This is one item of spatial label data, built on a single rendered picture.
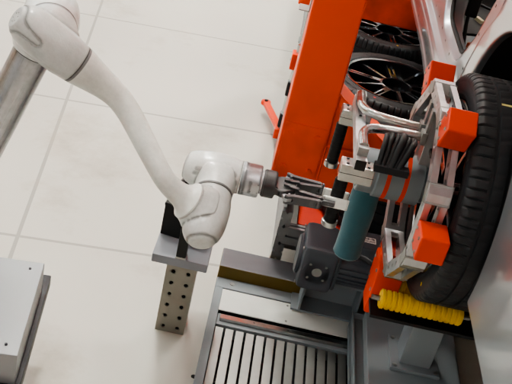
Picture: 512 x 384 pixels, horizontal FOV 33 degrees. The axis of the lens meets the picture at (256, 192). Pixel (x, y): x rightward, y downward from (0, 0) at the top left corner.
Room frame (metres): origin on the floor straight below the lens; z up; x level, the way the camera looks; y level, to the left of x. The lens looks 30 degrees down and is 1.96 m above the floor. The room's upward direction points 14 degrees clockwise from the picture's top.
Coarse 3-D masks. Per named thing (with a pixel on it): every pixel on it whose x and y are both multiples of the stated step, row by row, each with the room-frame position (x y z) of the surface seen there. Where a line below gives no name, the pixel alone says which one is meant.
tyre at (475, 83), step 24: (480, 96) 2.11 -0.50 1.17; (504, 96) 2.13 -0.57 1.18; (480, 120) 2.03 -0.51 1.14; (504, 120) 2.04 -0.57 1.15; (480, 144) 1.97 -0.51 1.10; (504, 144) 1.98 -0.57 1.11; (480, 168) 1.93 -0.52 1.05; (504, 168) 1.94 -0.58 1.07; (480, 192) 1.90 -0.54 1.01; (504, 192) 1.91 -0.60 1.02; (408, 216) 2.39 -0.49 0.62; (456, 216) 1.90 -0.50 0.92; (480, 216) 1.87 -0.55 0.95; (456, 240) 1.86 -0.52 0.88; (480, 240) 1.86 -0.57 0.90; (432, 264) 1.94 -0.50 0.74; (456, 264) 1.86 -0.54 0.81; (480, 264) 1.87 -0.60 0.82; (408, 288) 2.09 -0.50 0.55; (432, 288) 1.90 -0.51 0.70; (456, 288) 1.88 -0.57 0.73
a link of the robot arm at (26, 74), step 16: (32, 0) 1.97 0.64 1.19; (48, 0) 1.96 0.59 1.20; (64, 0) 1.99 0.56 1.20; (16, 48) 1.97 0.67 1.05; (16, 64) 1.97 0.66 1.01; (32, 64) 1.97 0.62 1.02; (0, 80) 1.98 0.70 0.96; (16, 80) 1.96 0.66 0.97; (32, 80) 1.98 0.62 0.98; (0, 96) 1.96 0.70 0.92; (16, 96) 1.96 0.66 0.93; (32, 96) 2.01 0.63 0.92; (0, 112) 1.95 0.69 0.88; (16, 112) 1.97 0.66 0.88; (0, 128) 1.96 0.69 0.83; (0, 144) 1.96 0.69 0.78
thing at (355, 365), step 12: (360, 324) 2.40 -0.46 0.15; (348, 336) 2.37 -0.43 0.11; (360, 336) 2.34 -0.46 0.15; (348, 348) 2.30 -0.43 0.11; (360, 348) 2.27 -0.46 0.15; (348, 360) 2.24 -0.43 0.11; (360, 360) 2.21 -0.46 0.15; (456, 360) 2.30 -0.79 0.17; (348, 372) 2.18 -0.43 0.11; (360, 372) 2.16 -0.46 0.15
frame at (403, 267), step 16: (432, 96) 2.24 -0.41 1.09; (448, 96) 2.24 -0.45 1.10; (416, 112) 2.39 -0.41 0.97; (432, 160) 2.00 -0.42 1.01; (448, 160) 2.00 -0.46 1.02; (432, 176) 1.95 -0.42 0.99; (448, 176) 1.95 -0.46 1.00; (432, 192) 1.92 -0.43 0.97; (448, 192) 1.92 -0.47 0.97; (400, 208) 2.35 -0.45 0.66; (448, 208) 1.91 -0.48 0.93; (384, 224) 2.29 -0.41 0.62; (400, 224) 2.29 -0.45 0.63; (416, 224) 1.92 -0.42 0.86; (384, 240) 2.23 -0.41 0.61; (400, 240) 2.23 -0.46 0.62; (384, 256) 2.15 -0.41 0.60; (400, 256) 1.95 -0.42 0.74; (384, 272) 2.07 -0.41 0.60; (400, 272) 2.06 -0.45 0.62; (416, 272) 1.95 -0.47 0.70
